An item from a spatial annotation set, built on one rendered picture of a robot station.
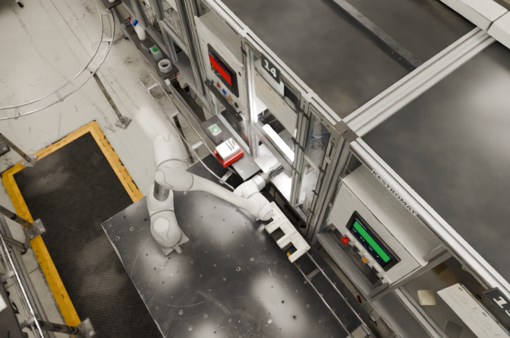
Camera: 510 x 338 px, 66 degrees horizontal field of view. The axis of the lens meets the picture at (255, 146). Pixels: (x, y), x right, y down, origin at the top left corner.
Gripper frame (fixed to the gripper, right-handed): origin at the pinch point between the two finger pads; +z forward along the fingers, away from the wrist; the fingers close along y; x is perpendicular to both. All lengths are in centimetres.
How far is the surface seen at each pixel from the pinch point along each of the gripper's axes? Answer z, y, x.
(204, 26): -13, 83, 53
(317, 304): -35, -32, -74
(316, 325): -43, -32, -83
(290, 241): -27.9, -14.6, -37.8
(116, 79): -49, -100, 223
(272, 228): -31.6, -11.8, -25.3
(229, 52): -12, 83, 32
